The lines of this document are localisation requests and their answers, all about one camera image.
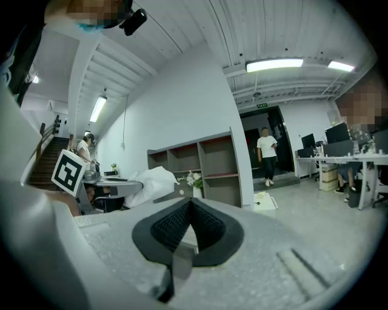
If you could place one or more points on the grey wooden shelf desk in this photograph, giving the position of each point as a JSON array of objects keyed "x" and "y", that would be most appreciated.
[{"x": 218, "y": 190}]

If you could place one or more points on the long ceiling light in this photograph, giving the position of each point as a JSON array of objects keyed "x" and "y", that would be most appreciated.
[
  {"x": 340, "y": 66},
  {"x": 98, "y": 108},
  {"x": 274, "y": 65}
]

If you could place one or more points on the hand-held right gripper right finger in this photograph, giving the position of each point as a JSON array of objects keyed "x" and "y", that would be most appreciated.
[{"x": 260, "y": 251}]

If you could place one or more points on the black patterned shirt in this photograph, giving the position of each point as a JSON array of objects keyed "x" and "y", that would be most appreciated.
[{"x": 21, "y": 60}]

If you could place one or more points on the dark wooden staircase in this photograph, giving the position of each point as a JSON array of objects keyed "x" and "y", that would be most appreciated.
[{"x": 48, "y": 163}]

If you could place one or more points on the black head-mounted camera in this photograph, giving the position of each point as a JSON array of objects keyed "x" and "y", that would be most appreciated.
[{"x": 135, "y": 21}]

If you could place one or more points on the white office desk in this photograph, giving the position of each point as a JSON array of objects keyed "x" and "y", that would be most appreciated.
[{"x": 336, "y": 158}]

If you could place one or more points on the dark grey waste bin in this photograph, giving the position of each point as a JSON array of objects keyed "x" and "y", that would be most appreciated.
[{"x": 354, "y": 197}]

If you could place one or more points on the teal face mask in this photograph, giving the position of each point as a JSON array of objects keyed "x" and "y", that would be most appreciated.
[{"x": 88, "y": 28}]

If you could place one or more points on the white vase with flowers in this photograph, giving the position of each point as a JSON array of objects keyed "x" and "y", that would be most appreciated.
[{"x": 195, "y": 183}]

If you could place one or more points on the black double door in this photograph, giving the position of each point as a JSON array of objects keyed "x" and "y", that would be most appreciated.
[{"x": 283, "y": 142}]

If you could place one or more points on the white tissues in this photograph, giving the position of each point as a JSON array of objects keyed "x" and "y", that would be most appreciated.
[{"x": 154, "y": 181}]

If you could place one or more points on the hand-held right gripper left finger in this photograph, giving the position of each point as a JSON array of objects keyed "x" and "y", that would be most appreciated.
[{"x": 115, "y": 236}]

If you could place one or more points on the green exit sign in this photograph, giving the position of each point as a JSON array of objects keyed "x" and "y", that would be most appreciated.
[{"x": 262, "y": 105}]

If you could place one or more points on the person's head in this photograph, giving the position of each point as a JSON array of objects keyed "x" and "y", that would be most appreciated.
[{"x": 91, "y": 10}]

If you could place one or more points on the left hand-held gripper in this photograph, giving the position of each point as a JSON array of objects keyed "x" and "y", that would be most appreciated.
[{"x": 70, "y": 169}]

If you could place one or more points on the stacked cardboard boxes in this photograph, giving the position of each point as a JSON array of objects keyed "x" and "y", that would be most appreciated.
[{"x": 329, "y": 179}]

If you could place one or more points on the small potted plant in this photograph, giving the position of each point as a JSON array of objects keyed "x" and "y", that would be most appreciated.
[{"x": 113, "y": 168}]

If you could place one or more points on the white floor tray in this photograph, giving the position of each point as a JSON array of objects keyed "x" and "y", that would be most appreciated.
[{"x": 266, "y": 201}]

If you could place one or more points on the large black computer monitor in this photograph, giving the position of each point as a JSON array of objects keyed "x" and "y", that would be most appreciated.
[{"x": 337, "y": 133}]

